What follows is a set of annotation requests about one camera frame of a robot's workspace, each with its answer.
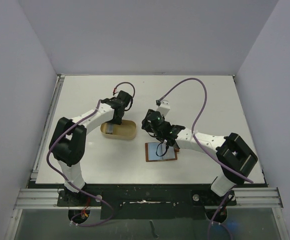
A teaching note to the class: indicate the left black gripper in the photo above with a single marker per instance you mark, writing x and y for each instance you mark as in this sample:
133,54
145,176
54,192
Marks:
116,121

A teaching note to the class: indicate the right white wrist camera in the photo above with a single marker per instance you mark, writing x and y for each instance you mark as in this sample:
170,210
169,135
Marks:
164,108

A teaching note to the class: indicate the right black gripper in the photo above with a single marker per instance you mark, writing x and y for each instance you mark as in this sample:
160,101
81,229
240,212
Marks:
146,123

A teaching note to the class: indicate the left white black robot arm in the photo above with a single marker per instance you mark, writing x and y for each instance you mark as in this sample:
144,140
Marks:
68,141

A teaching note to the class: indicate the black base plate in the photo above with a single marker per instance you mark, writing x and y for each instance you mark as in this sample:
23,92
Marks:
147,212

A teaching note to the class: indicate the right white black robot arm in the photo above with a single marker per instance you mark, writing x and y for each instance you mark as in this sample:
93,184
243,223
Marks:
231,152

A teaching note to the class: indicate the beige oval tray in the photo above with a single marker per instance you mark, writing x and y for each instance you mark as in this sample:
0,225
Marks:
126,131

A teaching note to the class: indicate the brown leather card holder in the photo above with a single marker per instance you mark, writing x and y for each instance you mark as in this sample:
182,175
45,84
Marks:
153,152

